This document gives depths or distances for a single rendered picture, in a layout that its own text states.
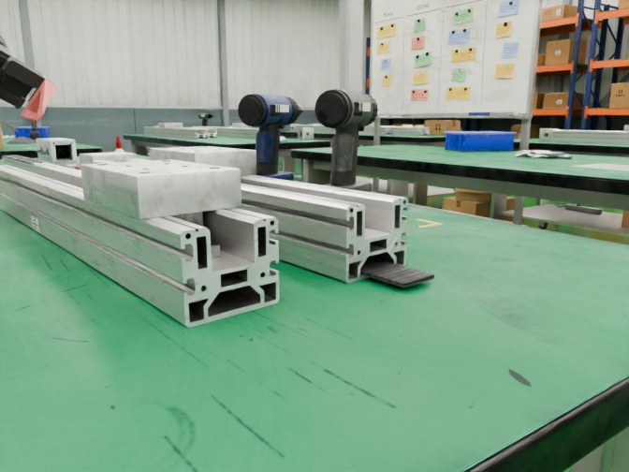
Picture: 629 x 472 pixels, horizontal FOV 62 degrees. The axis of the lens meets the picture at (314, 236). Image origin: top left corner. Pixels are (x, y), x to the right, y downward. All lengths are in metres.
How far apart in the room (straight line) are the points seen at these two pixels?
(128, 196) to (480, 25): 3.47
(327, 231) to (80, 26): 12.20
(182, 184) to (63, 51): 12.02
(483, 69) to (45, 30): 10.06
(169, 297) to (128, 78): 12.33
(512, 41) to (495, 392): 3.39
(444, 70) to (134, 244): 3.60
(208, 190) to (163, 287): 0.11
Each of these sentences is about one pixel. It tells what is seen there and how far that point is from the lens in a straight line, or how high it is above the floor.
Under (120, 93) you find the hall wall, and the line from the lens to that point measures 12.70.
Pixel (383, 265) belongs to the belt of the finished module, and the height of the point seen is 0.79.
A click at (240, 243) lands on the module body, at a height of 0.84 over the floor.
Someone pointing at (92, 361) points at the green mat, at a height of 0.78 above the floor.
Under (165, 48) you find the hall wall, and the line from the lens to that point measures 13.14.
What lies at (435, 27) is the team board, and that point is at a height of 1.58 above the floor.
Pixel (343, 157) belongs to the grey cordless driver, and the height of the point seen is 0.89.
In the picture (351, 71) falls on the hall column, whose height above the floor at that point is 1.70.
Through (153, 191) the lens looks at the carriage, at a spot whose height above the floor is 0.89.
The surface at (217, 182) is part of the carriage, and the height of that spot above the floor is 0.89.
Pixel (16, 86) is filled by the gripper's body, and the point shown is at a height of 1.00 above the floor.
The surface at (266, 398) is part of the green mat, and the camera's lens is 0.35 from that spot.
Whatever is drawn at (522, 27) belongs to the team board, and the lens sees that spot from 3.67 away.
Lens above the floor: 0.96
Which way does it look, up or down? 13 degrees down
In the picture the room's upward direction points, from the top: straight up
